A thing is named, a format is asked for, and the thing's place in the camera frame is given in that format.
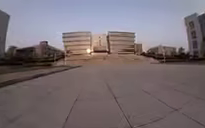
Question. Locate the low pale building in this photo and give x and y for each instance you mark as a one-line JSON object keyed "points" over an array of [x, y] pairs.
{"points": [[161, 50]]}

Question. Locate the large pale tiered building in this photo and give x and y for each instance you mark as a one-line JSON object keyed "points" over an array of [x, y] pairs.
{"points": [[76, 41]]}

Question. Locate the low brown building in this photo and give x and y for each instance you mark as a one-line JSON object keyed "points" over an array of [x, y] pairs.
{"points": [[40, 50]]}

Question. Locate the grey paved plaza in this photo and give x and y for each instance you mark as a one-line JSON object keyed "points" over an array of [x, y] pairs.
{"points": [[123, 86]]}

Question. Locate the tall grey building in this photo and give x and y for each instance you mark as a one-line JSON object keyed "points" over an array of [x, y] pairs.
{"points": [[0, 30]]}

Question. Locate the wide stone stairway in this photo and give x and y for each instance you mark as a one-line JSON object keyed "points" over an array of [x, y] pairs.
{"points": [[106, 58]]}

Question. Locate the dark hedge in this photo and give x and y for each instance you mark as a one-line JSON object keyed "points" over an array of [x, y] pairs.
{"points": [[186, 58]]}

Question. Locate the tall white building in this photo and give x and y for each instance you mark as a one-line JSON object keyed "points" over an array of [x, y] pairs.
{"points": [[200, 33]]}

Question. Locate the raised paved strip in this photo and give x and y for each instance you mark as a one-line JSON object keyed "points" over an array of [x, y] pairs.
{"points": [[13, 75]]}

